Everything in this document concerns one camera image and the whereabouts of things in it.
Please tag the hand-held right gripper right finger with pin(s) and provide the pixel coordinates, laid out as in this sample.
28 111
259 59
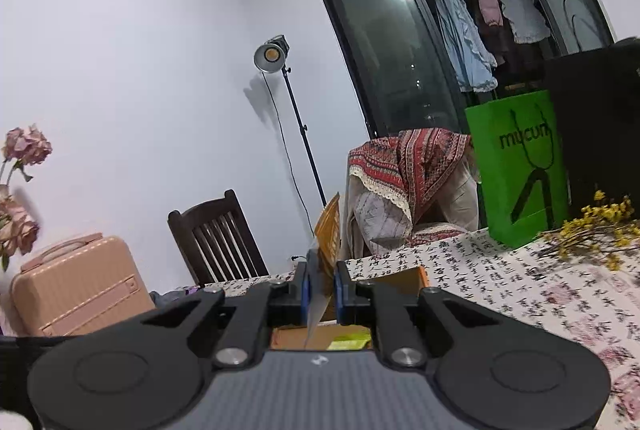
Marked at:
340 295

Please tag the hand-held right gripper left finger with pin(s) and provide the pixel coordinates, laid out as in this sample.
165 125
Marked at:
306 295

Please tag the orange snack packet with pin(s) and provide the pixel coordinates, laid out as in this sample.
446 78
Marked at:
327 230

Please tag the orange pumpkin print cardboard box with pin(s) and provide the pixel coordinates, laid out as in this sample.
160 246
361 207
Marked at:
410 282

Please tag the beige cloth covered chair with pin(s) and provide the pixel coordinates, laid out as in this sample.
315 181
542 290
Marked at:
380 220

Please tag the dark wooden chair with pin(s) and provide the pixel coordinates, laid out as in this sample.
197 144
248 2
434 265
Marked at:
215 240

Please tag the grey purple cloth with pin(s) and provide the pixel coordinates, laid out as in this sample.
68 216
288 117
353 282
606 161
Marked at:
170 296

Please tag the calligraphy printed tablecloth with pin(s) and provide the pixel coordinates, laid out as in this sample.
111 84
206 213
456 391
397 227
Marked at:
550 310

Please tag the green paper bag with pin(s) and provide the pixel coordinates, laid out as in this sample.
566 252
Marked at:
515 169

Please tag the pink suitcase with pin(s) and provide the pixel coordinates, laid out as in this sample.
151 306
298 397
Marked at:
75 285

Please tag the studio light on stand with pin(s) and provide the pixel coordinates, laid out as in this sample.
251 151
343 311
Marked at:
272 54

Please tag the yellow flower branch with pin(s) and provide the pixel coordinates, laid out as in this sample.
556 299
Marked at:
600 220

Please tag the hanging blue garment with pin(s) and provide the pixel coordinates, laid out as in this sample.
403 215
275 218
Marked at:
460 39

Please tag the black paper bag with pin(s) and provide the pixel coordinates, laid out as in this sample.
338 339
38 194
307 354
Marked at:
600 124

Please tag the dried pink flowers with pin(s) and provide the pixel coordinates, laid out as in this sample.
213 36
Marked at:
25 144

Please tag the hanging white garment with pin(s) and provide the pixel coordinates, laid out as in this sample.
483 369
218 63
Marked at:
522 14

